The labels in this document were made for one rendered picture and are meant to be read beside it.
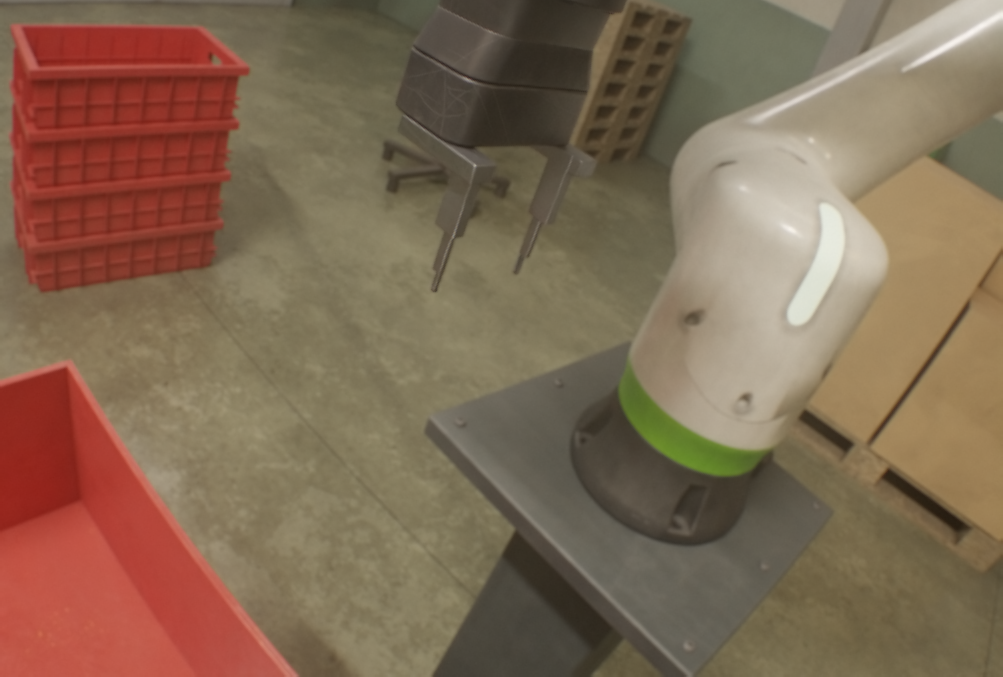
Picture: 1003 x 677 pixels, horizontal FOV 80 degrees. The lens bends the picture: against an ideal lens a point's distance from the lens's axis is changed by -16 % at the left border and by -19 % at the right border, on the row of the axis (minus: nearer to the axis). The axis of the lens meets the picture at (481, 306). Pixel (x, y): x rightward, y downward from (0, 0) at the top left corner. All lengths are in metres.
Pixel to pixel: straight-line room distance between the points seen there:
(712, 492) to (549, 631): 0.21
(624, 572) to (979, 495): 2.24
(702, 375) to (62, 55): 2.05
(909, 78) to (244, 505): 1.44
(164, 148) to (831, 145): 1.75
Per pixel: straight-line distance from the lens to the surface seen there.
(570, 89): 0.30
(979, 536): 2.74
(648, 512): 0.50
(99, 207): 2.06
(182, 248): 2.22
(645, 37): 4.11
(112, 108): 1.93
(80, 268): 2.13
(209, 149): 2.09
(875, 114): 0.59
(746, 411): 0.45
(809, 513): 0.63
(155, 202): 2.11
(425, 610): 1.53
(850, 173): 0.59
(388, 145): 3.31
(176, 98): 1.98
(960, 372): 2.47
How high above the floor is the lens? 1.26
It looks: 31 degrees down
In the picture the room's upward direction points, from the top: 20 degrees clockwise
